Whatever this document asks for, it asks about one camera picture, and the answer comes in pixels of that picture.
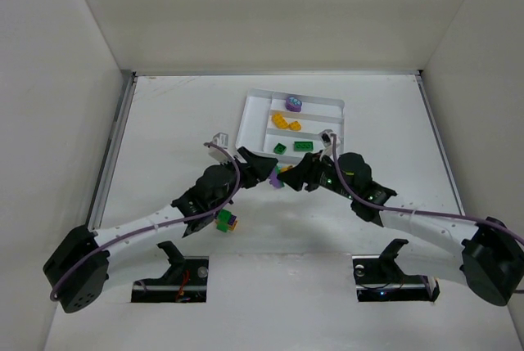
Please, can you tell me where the green purple yellow lego cluster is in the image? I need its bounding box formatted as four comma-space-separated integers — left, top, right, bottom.
215, 209, 237, 232

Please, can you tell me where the small green lego brick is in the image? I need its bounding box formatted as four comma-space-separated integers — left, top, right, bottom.
273, 142, 287, 155

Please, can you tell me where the small yellow lego piece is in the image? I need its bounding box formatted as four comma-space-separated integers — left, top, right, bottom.
288, 121, 302, 131

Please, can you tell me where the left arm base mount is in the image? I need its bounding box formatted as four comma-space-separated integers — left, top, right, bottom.
130, 241, 210, 304

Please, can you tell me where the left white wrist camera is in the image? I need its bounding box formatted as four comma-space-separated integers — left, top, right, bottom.
208, 132, 228, 163

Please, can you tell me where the purple round lego piece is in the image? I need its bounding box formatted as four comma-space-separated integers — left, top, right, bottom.
285, 96, 303, 113

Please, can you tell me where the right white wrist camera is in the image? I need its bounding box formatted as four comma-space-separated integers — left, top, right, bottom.
318, 129, 341, 156

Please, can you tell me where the yellow long lego brick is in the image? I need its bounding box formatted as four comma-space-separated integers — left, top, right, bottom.
271, 113, 289, 129

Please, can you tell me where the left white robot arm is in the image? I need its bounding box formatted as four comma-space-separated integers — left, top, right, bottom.
43, 142, 278, 313

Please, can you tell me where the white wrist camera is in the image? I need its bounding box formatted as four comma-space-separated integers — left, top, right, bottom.
208, 132, 228, 163
318, 129, 341, 156

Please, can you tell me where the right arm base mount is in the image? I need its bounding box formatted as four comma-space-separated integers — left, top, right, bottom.
352, 239, 440, 303

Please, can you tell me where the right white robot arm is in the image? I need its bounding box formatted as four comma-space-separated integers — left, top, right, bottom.
278, 153, 523, 306

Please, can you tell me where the white divided sorting tray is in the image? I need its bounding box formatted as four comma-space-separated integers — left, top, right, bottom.
236, 89, 345, 164

